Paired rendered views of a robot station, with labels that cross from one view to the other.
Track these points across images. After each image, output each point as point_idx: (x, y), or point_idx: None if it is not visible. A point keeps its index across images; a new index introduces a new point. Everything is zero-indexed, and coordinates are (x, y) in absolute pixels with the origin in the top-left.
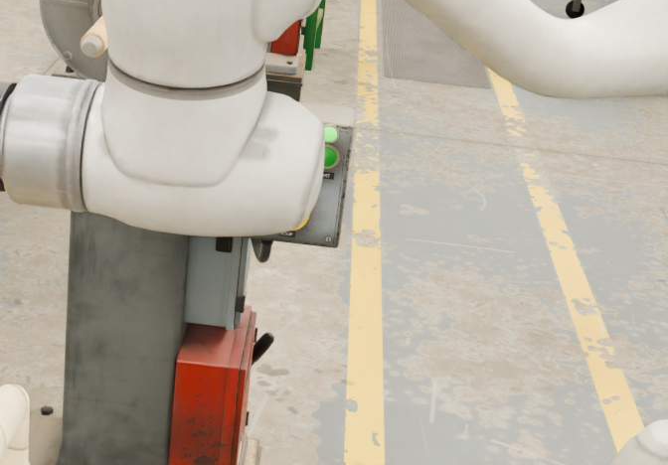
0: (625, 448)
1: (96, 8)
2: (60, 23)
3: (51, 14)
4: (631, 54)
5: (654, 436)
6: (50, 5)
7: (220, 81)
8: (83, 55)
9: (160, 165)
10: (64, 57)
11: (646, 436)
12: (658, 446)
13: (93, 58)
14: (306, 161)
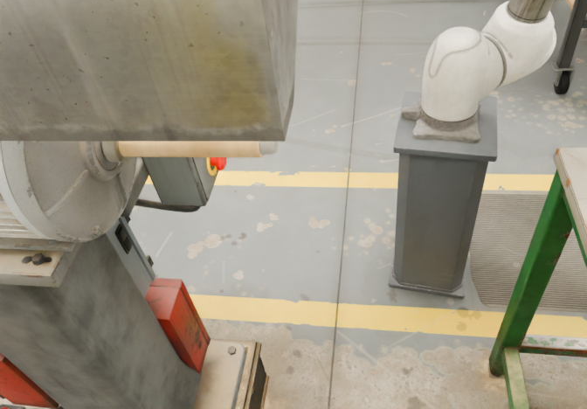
0: (457, 58)
1: (98, 162)
2: (78, 213)
3: (65, 216)
4: None
5: (463, 43)
6: (60, 210)
7: None
8: (103, 215)
9: None
10: (97, 233)
11: (461, 46)
12: (470, 44)
13: (109, 207)
14: None
